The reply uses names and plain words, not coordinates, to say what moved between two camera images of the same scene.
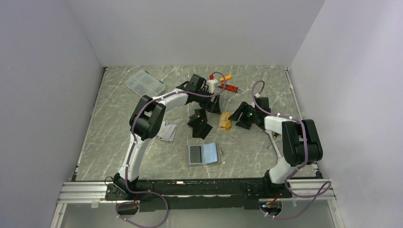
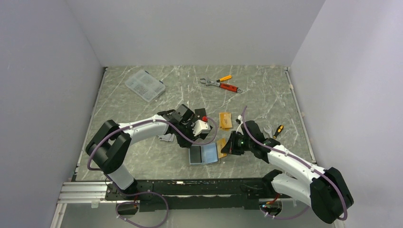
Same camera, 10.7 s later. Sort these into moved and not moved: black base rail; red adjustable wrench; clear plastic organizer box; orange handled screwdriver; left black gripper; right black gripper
Moved: left black gripper; right black gripper
Not moved: clear plastic organizer box; black base rail; red adjustable wrench; orange handled screwdriver
